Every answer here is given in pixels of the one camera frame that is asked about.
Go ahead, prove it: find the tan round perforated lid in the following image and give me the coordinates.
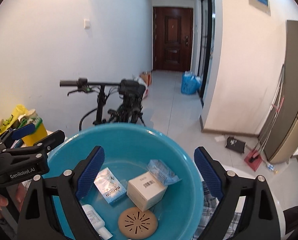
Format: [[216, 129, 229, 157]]
[[118, 207, 158, 239]]

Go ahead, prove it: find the gold refrigerator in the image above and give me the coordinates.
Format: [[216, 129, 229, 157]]
[[262, 20, 298, 164]]

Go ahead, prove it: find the black glass sliding door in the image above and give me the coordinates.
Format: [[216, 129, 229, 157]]
[[198, 0, 214, 107]]

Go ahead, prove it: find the yellow green plastic basket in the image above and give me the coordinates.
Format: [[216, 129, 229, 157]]
[[12, 105, 48, 148]]

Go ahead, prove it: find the blue plaid cloth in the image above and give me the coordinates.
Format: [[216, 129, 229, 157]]
[[192, 179, 242, 240]]

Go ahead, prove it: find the white wall switch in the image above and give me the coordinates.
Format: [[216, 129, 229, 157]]
[[84, 19, 90, 29]]

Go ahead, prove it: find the red dustpan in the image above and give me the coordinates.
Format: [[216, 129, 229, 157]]
[[244, 96, 284, 171]]

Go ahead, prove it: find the orange paper bag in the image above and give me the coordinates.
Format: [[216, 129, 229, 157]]
[[140, 72, 152, 86]]

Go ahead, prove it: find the person left hand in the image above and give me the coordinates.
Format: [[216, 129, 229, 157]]
[[0, 183, 27, 219]]

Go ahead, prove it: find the black electric bicycle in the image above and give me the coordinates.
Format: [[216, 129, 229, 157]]
[[60, 77, 147, 131]]

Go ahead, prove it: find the dark brown entrance door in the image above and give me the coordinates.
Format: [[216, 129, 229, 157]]
[[153, 7, 193, 72]]

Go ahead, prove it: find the light blue Raison box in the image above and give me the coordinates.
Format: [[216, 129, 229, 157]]
[[94, 167, 127, 205]]

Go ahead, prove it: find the black bag on floor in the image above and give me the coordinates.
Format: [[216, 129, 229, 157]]
[[225, 137, 245, 154]]

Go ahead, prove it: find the blue plastic bag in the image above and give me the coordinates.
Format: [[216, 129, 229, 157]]
[[181, 72, 201, 95]]

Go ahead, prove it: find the blue plastic basin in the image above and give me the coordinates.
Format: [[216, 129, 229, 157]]
[[43, 123, 203, 239]]

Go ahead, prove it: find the blue tissue packet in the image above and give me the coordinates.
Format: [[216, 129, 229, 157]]
[[147, 159, 181, 186]]

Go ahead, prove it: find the white barcode box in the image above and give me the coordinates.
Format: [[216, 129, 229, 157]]
[[127, 172, 167, 212]]

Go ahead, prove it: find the white lotion bottle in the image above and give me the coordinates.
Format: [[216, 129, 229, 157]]
[[82, 204, 113, 240]]

